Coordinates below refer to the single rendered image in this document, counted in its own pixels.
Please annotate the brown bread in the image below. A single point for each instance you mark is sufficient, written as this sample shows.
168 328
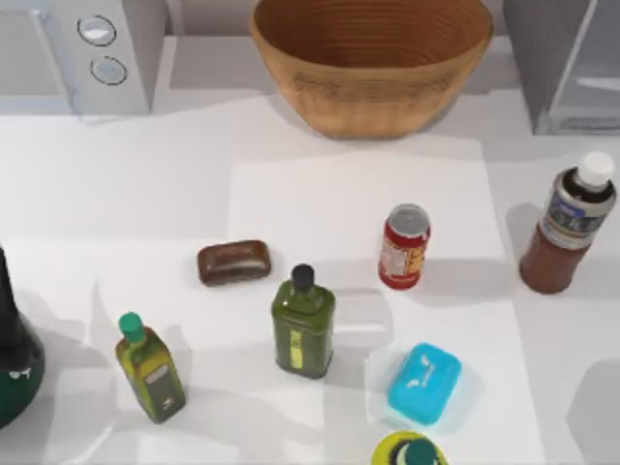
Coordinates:
234 261

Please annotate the red and white can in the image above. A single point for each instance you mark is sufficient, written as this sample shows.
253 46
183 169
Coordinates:
403 249

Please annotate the green bottle with black cap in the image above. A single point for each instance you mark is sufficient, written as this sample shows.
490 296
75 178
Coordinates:
302 329

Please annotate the wooden basket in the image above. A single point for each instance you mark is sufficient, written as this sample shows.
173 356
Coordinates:
370 63

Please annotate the blue soap box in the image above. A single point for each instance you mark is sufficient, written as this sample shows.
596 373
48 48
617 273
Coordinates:
424 385

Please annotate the yellow-green bottle with green cap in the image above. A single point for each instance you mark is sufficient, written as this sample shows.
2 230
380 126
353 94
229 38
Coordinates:
150 373

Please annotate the yellow and green bottle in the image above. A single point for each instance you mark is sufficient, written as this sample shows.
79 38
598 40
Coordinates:
409 450

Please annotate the brown bottle with white cap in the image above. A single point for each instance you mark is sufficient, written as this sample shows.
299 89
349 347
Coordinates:
564 227

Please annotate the microwave knob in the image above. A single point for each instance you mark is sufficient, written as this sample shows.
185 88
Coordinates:
96 30
108 70

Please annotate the grey cabinet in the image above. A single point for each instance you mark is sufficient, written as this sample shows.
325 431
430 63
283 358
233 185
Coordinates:
567 63

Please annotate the dark green round bottle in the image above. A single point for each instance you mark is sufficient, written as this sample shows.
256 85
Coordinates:
12 349

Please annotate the pale microwave oven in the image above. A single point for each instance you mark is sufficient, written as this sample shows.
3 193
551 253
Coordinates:
43 53

